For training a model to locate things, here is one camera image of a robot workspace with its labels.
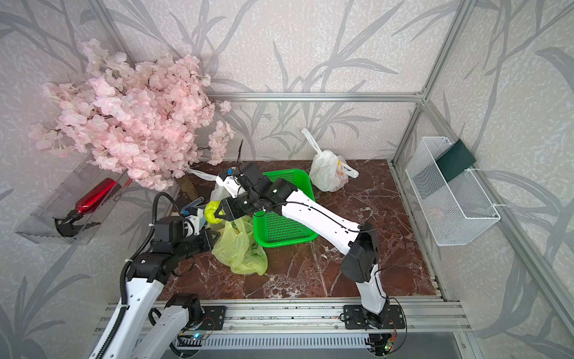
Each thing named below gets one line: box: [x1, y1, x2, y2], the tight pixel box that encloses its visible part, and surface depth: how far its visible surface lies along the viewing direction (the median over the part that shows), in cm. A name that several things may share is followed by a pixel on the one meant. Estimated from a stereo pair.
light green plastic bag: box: [211, 215, 269, 276], surface depth 76 cm
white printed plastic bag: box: [301, 127, 360, 193], surface depth 101 cm
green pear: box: [204, 200, 225, 224], surface depth 68 cm
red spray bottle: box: [54, 177, 118, 238], surface depth 63 cm
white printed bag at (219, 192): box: [185, 166, 234, 202], surface depth 96 cm
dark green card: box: [434, 138, 477, 183], surface depth 72 cm
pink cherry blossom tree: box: [29, 38, 235, 192], surface depth 66 cm
